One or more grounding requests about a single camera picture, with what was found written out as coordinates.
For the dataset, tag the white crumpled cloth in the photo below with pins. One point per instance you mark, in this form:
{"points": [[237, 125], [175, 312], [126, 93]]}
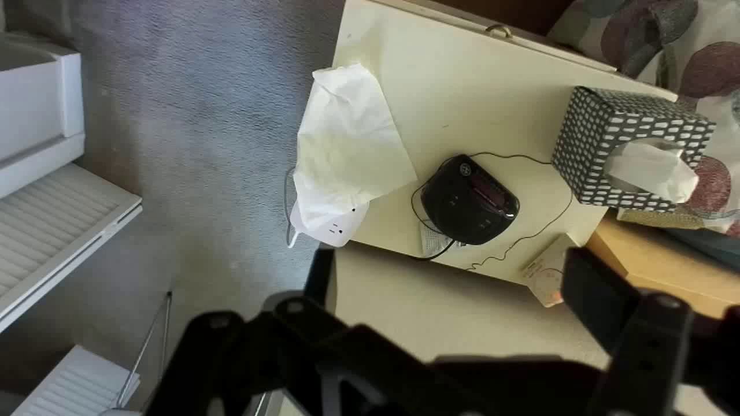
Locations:
{"points": [[348, 147]]}

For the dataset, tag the cream side table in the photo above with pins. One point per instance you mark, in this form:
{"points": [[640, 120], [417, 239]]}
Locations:
{"points": [[464, 93]]}

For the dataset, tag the black alarm clock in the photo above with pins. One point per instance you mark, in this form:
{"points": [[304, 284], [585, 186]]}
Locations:
{"points": [[466, 199]]}

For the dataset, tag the wooden bed headboard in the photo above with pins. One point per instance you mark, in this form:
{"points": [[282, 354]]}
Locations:
{"points": [[662, 261]]}

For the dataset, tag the white cabinet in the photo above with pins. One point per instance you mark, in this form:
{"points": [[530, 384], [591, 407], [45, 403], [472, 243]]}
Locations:
{"points": [[36, 108]]}

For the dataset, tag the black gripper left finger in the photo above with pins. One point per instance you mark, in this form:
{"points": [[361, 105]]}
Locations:
{"points": [[247, 361]]}

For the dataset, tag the black white patterned tissue box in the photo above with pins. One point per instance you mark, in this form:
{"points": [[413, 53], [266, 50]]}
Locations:
{"points": [[592, 147]]}

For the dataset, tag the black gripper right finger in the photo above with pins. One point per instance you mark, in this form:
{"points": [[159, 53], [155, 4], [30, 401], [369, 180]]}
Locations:
{"points": [[648, 338]]}

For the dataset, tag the white louvered panel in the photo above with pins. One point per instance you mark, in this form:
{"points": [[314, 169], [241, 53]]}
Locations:
{"points": [[55, 232], [77, 384]]}

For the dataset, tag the white tissue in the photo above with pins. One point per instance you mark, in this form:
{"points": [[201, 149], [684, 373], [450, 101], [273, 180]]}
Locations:
{"points": [[648, 169]]}

